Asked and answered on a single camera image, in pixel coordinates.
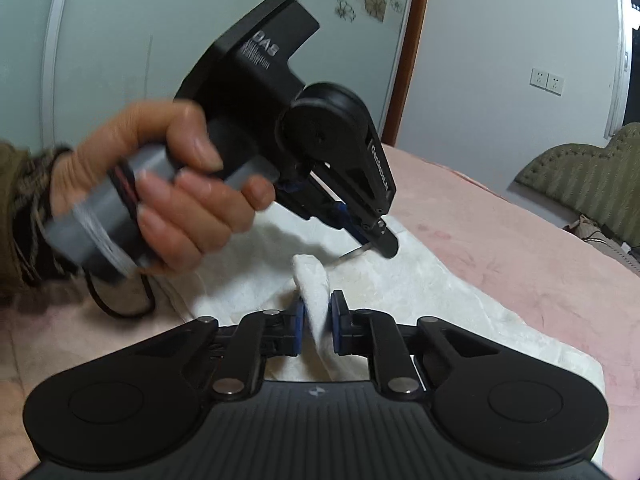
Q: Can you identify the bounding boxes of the white patterned pants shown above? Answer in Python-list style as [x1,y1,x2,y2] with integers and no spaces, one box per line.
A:
[160,205,605,390]

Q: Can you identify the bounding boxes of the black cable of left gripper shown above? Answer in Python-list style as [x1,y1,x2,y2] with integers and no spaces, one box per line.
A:
[81,266,158,320]

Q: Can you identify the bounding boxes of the window with aluminium frame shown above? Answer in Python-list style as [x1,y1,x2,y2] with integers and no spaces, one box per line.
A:
[604,0,639,139]

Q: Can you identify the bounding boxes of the olive green patterned sleeve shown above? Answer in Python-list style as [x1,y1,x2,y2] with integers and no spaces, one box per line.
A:
[1,142,79,299]

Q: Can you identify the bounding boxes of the person's left hand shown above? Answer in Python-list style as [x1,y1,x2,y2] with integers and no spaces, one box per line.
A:
[50,101,276,274]

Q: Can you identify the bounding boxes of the brown wooden door frame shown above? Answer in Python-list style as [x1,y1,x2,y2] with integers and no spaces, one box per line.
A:
[381,0,428,146]

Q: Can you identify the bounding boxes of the pink bed sheet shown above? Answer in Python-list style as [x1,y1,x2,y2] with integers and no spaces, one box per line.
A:
[1,148,639,479]

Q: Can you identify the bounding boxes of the frosted glass wardrobe door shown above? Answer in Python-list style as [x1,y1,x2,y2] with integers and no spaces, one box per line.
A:
[1,0,411,151]

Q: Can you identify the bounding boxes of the white double wall socket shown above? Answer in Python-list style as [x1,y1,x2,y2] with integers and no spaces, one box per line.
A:
[529,68,565,96]

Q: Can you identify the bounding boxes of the olive green tufted headboard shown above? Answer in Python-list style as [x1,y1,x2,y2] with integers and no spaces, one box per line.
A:
[515,122,640,248]

